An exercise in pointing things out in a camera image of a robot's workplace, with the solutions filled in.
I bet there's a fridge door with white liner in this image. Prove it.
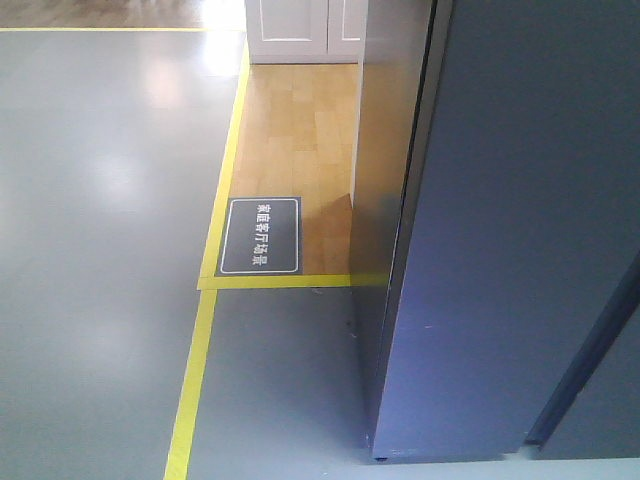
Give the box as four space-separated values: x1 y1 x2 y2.
371 1 639 461

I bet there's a dark closed fridge section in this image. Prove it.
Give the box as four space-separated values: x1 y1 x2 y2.
523 258 639 460

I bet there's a dark floor sign chinese text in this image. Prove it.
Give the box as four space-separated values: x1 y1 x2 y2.
216 196 302 276

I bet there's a white cabinet with doors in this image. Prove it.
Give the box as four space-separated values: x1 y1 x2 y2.
245 0 368 64

